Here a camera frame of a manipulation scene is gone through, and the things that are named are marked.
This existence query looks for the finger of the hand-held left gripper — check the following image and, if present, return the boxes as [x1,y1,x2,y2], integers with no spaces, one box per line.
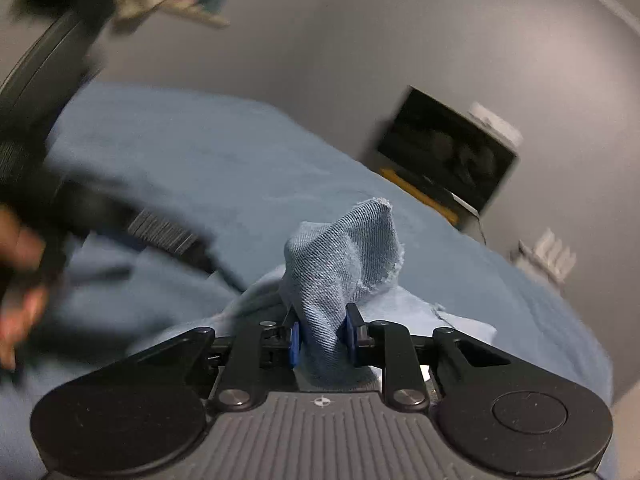
[197,252,247,295]

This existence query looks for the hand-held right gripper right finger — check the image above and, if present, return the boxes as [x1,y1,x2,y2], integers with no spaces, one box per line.
[345,302,510,410]

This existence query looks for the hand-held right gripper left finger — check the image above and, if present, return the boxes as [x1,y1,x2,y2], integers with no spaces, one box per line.
[127,309,302,409]

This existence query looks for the light blue denim jacket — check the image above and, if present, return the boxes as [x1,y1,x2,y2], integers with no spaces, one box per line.
[127,197,498,393]

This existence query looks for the person's left hand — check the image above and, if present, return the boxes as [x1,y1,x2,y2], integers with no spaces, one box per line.
[0,207,51,373]

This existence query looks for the blue bed blanket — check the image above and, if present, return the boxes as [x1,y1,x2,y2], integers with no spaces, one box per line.
[0,82,616,480]

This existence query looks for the yellow board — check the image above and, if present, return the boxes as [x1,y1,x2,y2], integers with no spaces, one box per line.
[379,166,460,227]

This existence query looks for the wooden window sill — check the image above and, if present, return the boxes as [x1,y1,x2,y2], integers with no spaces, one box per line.
[167,4,232,29]

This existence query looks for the black flat screen monitor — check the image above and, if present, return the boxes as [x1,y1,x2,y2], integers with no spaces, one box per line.
[375,85,519,214]

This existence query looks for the white box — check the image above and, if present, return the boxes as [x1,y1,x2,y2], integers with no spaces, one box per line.
[469,102,524,147]

